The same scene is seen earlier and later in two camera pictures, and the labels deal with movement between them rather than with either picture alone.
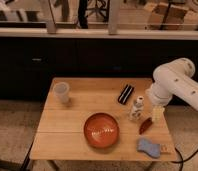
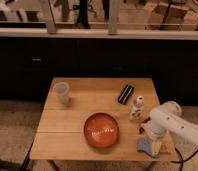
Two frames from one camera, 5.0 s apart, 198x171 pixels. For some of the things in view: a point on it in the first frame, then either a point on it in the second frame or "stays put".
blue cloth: (145, 145) stays put
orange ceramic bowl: (101, 130) stays put
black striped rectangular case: (125, 94) stays put
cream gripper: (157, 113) to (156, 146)
